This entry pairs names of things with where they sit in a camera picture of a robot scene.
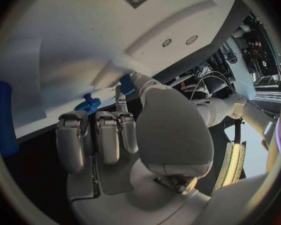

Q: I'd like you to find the white cable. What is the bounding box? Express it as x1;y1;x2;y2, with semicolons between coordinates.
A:
189;70;238;102

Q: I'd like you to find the blue peg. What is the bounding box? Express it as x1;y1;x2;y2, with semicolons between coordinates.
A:
118;74;137;97

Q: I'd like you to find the blue long cylinder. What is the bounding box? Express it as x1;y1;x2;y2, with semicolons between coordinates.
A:
0;81;21;159

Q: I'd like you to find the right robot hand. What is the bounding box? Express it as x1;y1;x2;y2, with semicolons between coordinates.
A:
54;71;215;225

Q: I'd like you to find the white task board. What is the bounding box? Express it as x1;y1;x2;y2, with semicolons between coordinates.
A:
0;0;240;142

